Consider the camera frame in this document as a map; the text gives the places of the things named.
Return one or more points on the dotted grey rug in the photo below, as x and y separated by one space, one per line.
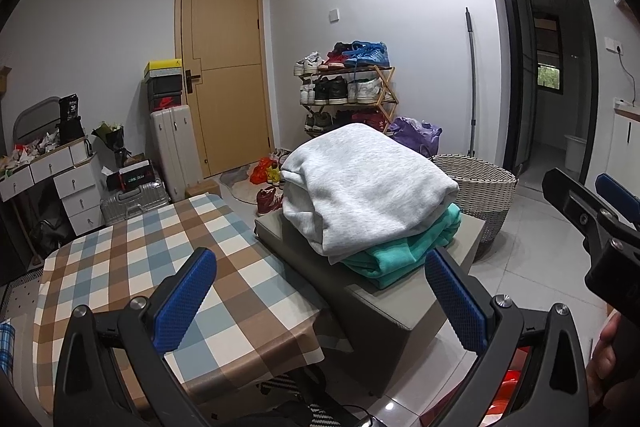
20 297

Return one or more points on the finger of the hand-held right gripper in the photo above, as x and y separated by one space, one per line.
575 197
617 194

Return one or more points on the black box with red stripe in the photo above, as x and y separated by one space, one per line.
135 177

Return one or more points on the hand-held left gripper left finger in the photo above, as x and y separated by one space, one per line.
185 297

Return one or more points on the red plastic bag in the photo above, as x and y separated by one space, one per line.
510 387
262 172

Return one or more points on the white wall socket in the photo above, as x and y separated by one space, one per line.
612 45

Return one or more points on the black white striped mat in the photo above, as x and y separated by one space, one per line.
320 414

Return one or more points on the red and black shoe box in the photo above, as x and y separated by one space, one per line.
165 103

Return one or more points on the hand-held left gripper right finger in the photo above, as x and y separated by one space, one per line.
455 302

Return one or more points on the checkered tablecloth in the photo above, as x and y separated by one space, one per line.
150 232

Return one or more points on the brown cardboard box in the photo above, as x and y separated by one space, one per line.
202 189

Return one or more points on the blue plaid cloth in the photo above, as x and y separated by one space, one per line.
6 347

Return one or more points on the grey mop pole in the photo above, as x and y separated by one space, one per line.
471 82

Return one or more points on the wicker laundry basket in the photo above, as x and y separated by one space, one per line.
485 192

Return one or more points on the grey ottoman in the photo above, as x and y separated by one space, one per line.
380 322

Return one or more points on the black door frame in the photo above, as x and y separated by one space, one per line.
505 57

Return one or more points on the grey round mat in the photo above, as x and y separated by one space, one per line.
237 187

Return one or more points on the light grey hoodie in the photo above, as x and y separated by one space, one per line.
370 187

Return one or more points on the white wall switch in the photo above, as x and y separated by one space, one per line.
334 14

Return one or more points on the wooden door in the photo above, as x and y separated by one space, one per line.
225 107

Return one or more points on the white drawer desk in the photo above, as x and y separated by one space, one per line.
75 192

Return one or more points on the white cabinet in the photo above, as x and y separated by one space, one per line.
627 142

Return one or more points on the silver suitcase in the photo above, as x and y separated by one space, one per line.
135 204

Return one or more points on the teal sweatshirt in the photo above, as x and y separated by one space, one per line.
400 257

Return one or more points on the white upright suitcase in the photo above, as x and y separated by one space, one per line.
172 152

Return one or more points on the grey rounded desk mirror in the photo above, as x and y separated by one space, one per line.
35 114

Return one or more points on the black paper bag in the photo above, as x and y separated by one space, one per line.
71 122

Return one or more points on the white trash bin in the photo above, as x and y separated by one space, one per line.
575 154

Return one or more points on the dark wrapped flower bouquet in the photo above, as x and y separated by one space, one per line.
112 139

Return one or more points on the pile of crumpled papers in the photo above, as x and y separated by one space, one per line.
25 152

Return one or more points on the yellow shoe box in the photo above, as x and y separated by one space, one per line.
162 69

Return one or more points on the person's right hand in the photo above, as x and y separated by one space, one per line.
600 367

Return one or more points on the wooden shoe rack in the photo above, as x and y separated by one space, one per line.
387 104

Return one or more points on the pile of loose shoes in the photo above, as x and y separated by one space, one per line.
270 199

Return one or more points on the purple bag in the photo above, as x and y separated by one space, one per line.
415 137

